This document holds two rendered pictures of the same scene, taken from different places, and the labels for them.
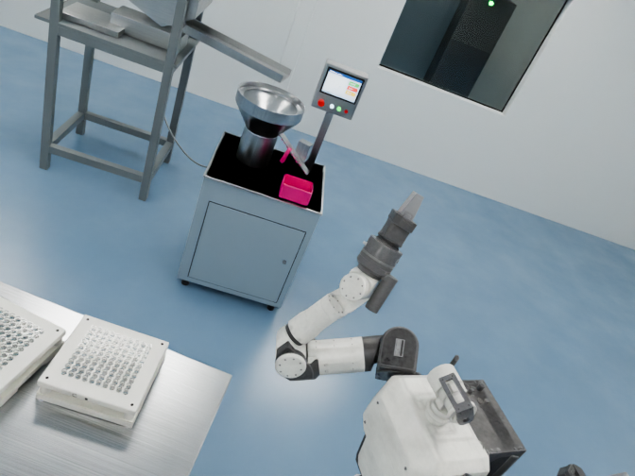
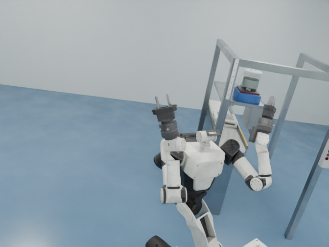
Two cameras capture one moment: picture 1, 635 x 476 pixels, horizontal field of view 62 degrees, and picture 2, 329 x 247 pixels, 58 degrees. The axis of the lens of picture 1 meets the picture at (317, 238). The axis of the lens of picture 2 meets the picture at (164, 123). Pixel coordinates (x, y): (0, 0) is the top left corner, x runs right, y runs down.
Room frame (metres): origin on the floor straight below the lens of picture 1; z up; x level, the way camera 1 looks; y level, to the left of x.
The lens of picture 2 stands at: (1.03, 1.21, 2.08)
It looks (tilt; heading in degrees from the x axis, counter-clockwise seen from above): 23 degrees down; 273
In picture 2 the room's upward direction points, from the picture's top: 10 degrees clockwise
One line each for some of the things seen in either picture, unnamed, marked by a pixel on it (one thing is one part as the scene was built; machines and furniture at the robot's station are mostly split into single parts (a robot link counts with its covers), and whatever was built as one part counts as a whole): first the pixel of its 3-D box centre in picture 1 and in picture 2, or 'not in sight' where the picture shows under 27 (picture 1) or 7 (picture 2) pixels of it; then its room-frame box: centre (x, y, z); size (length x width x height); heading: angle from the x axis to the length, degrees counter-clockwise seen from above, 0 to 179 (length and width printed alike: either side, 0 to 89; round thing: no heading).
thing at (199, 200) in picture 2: not in sight; (182, 194); (0.93, -0.46, 0.87); 0.28 x 0.13 x 0.18; 143
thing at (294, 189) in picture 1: (296, 190); not in sight; (2.42, 0.20, 0.80); 0.16 x 0.12 x 0.09; 101
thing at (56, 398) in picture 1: (106, 373); not in sight; (0.90, 0.37, 0.89); 0.24 x 0.24 x 0.02; 7
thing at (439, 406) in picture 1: (448, 395); (205, 137); (0.87, -0.40, 1.34); 0.10 x 0.07 x 0.09; 30
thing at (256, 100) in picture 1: (273, 133); not in sight; (2.63, 0.44, 0.95); 0.49 x 0.36 x 0.38; 101
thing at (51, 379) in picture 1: (108, 362); not in sight; (0.90, 0.37, 0.94); 0.25 x 0.24 x 0.02; 7
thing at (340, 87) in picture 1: (326, 123); not in sight; (2.76, 0.21, 1.07); 0.23 x 0.10 x 0.62; 101
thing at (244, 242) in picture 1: (250, 225); not in sight; (2.58, 0.39, 0.38); 0.63 x 0.57 x 0.76; 101
